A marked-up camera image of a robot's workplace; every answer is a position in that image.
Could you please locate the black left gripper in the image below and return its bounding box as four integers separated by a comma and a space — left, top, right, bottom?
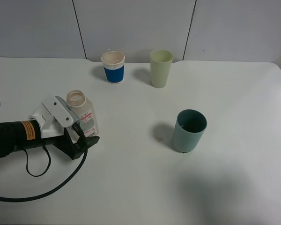
4, 120, 100, 160

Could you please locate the clear plastic drink bottle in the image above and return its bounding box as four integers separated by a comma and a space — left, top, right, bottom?
66, 90, 99, 137

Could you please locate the teal plastic cup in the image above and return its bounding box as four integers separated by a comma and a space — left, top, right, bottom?
172, 109, 207, 153

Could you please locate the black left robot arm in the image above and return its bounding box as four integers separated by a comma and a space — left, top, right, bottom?
0, 120, 100, 160

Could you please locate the blue sleeved paper cup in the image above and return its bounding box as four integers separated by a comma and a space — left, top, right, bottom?
101, 51, 126, 84

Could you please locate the pale green plastic cup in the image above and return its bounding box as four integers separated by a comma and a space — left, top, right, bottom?
150, 50, 173, 88

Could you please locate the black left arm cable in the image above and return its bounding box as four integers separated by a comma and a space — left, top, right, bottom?
0, 93, 89, 203

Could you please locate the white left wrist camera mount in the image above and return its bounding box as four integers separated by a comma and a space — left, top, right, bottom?
29, 95, 80, 139

